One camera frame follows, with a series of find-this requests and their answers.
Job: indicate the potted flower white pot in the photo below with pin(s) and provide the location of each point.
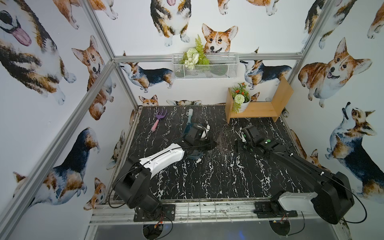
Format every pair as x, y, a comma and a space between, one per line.
241, 98

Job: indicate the teal plastic storage box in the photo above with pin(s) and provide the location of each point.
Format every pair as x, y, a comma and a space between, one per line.
193, 133

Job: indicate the white green artificial flowers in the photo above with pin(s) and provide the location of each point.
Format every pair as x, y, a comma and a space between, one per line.
195, 57

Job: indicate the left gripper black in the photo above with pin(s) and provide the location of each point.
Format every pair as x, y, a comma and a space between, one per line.
192, 129

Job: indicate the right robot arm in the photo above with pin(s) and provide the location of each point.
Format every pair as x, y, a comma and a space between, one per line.
329, 196

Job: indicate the wooden corner shelf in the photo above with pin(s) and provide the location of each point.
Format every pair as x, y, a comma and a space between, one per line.
271, 109

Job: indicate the purple pink toy fork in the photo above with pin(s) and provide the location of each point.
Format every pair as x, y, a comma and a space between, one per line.
159, 116

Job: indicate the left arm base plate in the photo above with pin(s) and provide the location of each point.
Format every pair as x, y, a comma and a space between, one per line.
166, 211

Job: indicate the white wire wall basket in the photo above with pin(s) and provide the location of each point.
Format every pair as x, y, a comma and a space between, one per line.
215, 66

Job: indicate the light teal brush handle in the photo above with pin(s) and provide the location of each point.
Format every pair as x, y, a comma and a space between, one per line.
190, 114

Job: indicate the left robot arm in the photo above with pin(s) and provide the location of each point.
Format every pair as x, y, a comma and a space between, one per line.
132, 184

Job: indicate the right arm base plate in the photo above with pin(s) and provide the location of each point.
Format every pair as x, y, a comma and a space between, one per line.
272, 210

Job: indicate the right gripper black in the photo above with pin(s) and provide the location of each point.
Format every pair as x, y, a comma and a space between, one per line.
244, 146

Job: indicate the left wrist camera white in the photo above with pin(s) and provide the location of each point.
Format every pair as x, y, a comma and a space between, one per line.
205, 132

